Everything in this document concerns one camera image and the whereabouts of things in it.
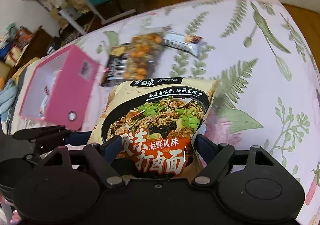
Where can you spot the white snack bar wrapper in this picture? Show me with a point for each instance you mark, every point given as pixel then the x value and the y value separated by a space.
pixel 187 43

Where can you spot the orange coated peanuts bag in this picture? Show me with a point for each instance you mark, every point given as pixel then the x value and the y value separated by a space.
pixel 45 101

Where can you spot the black soda cracker packet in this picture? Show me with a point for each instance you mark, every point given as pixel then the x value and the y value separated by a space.
pixel 114 70

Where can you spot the seafood noodle packet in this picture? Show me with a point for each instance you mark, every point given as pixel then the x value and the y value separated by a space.
pixel 157 120

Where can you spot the dark wooden side table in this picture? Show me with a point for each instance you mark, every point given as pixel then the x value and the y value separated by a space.
pixel 24 47

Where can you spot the pink cardboard box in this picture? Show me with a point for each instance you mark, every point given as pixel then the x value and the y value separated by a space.
pixel 69 74

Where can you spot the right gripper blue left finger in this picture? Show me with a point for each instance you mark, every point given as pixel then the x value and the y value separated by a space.
pixel 100 157

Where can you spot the mixed nuts clear bag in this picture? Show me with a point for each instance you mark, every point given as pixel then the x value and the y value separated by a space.
pixel 142 52

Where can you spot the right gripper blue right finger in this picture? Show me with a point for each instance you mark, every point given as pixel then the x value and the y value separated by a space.
pixel 217 158

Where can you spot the floral bed sheet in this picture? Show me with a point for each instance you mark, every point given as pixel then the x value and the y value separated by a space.
pixel 266 106

